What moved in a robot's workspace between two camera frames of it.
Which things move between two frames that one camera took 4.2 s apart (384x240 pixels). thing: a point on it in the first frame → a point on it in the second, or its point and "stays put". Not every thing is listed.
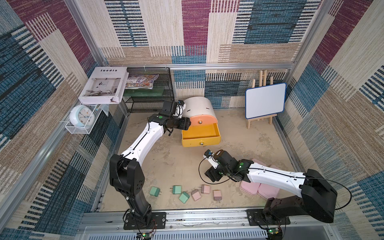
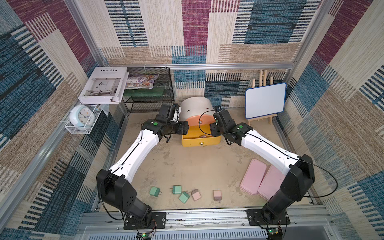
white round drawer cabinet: (199, 105) stays put
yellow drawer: (201, 135) stays put
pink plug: (217, 195) stays put
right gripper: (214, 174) → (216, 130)
